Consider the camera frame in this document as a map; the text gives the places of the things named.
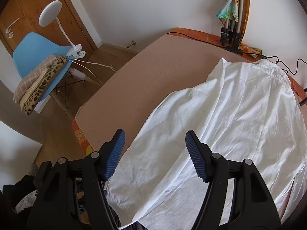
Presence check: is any black ring light cable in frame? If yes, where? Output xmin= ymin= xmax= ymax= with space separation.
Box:
xmin=165 ymin=31 xmax=307 ymax=75

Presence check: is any wooden door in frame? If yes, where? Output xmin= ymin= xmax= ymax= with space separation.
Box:
xmin=1 ymin=0 xmax=97 ymax=60

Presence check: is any white clip-on desk lamp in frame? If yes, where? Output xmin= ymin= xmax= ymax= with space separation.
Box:
xmin=38 ymin=0 xmax=87 ymax=60

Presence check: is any white lamp cable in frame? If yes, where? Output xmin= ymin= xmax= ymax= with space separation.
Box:
xmin=69 ymin=58 xmax=118 ymax=87

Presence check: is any metal door stopper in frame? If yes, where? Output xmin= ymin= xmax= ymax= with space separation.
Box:
xmin=127 ymin=40 xmax=136 ymax=48

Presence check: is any white long-sleeve shirt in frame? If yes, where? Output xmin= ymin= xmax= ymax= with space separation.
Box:
xmin=106 ymin=59 xmax=306 ymax=229

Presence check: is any folded silver tripod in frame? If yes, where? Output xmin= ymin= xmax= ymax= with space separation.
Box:
xmin=216 ymin=0 xmax=244 ymax=55

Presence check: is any pink bed blanket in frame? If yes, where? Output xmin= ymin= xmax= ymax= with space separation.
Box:
xmin=75 ymin=34 xmax=257 ymax=154

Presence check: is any beige checked folded cloth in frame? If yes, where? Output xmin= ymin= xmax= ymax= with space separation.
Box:
xmin=12 ymin=55 xmax=56 ymax=104

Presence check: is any leopard print cloth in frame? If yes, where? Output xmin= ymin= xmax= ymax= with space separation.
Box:
xmin=19 ymin=56 xmax=68 ymax=116

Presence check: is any colourful scarf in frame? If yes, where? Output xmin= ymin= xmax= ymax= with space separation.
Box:
xmin=216 ymin=0 xmax=239 ymax=24

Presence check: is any light blue chair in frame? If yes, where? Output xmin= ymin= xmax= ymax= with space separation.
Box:
xmin=12 ymin=32 xmax=74 ymax=101

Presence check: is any orange floral bed sheet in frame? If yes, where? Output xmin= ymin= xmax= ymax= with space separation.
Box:
xmin=72 ymin=27 xmax=307 ymax=156

